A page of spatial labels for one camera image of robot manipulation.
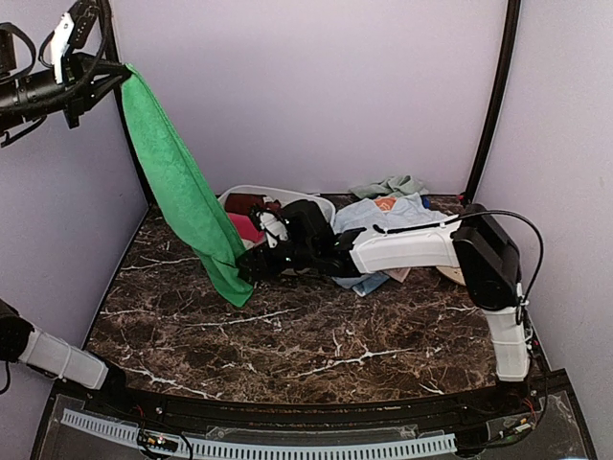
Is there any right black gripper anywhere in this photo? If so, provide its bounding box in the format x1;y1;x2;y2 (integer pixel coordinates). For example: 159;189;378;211
235;239;317;282

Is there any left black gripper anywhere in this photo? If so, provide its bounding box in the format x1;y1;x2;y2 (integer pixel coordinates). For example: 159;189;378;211
0;49;130;127

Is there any green microfiber towel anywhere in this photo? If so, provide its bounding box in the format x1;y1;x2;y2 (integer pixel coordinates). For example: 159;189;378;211
128;64;253;308

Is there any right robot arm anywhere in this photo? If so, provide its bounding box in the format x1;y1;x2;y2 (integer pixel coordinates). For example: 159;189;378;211
237;199;530;416

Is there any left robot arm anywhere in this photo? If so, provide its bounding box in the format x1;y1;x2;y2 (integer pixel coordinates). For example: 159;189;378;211
1;12;135;418

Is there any pink rolled towel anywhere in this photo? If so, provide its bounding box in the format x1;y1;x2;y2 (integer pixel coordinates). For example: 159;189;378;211
228;213;264;243

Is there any brown rolled towel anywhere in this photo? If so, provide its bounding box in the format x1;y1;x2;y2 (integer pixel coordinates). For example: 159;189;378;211
224;193;282;216

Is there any white plastic basin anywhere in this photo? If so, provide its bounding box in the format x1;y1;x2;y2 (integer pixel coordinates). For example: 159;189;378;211
218;185;336;224

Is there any orange patterned cloth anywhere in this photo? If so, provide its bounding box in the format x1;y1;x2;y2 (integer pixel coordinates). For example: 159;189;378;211
374;196;397;213

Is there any light blue crumpled towel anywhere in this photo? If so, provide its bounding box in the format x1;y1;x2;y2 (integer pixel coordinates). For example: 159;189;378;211
332;194;447;297

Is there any sage green crumpled towel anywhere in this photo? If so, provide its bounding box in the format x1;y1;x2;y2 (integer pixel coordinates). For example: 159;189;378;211
350;175;429;199

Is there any small circuit board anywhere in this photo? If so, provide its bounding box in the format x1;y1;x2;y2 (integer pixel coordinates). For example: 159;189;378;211
137;430;179;453

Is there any left black frame post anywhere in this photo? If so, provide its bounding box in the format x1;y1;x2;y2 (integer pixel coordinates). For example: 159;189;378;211
97;1;156;207

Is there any black frame post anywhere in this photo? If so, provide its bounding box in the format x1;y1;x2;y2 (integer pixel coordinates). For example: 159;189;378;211
461;0;522;206
97;1;156;207

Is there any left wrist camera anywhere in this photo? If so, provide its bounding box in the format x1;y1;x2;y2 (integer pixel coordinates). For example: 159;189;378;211
50;0;100;84

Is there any left camera black cable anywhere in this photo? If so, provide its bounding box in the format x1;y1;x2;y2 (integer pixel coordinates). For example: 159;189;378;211
0;0;109;121

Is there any white slotted cable duct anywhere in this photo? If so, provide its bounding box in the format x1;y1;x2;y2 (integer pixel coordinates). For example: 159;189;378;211
59;409;458;459

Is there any right black frame post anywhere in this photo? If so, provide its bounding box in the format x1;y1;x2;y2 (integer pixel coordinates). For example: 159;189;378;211
461;0;522;206

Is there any black front rail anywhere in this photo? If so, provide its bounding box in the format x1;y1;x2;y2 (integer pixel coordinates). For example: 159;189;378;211
85;368;571;435

